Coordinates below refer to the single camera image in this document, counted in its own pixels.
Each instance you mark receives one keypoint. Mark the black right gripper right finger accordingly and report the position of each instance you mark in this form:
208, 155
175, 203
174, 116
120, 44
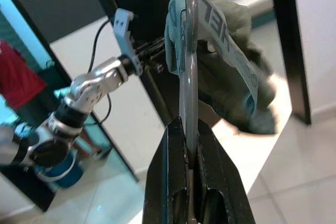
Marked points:
225, 197

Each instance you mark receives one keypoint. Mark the olive shorts lettered waistband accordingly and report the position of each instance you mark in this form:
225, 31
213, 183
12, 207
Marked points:
260, 51

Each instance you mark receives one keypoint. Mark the blue round container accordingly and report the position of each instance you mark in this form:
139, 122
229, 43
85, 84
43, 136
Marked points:
65, 174

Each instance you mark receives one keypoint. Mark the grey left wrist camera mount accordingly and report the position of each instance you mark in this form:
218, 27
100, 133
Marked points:
122, 24

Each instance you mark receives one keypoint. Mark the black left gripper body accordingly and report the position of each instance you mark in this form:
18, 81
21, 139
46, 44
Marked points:
149, 51

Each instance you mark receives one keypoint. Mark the black glass door frame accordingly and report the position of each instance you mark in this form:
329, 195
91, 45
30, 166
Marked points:
123, 159

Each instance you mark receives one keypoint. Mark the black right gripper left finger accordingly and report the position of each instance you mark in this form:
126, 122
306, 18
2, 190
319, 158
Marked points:
162, 190

